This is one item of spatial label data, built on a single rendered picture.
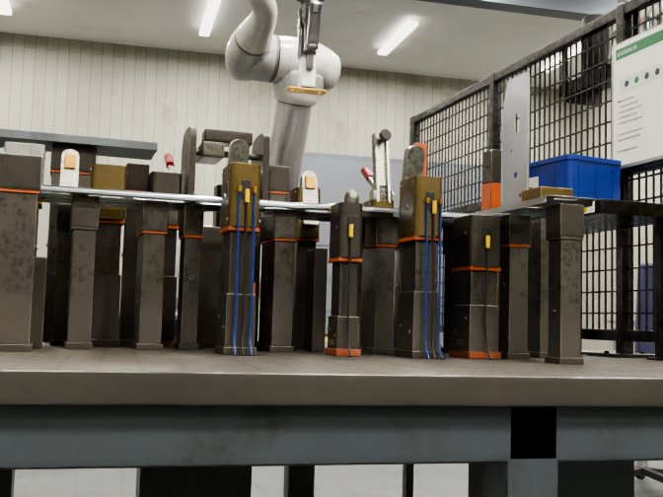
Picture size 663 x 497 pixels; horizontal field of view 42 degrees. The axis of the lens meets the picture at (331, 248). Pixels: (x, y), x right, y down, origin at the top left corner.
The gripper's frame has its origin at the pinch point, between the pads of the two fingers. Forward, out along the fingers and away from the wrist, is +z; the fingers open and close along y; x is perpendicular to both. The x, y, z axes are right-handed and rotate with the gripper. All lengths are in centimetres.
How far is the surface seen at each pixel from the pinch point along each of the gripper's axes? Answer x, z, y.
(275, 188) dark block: -2.3, 22.8, -17.7
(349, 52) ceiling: 268, -306, -898
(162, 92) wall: 30, -246, -968
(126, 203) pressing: -35.9, 29.8, -7.3
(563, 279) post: 39, 44, 38
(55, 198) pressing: -50, 30, -7
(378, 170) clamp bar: 21.5, 17.0, -14.7
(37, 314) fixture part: -51, 53, 9
